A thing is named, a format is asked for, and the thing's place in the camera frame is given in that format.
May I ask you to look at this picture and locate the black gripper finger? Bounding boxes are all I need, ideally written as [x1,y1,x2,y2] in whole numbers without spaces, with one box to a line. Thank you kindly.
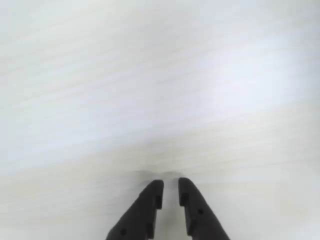
[104,179,165,240]
[178,177,231,240]

